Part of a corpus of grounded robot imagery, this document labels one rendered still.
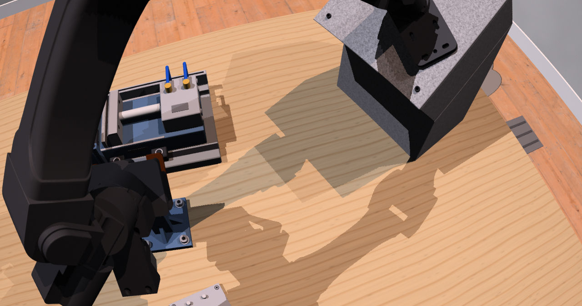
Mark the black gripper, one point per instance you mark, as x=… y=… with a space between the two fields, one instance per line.
x=136 y=178

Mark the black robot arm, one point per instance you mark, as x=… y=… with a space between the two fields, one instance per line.
x=78 y=237

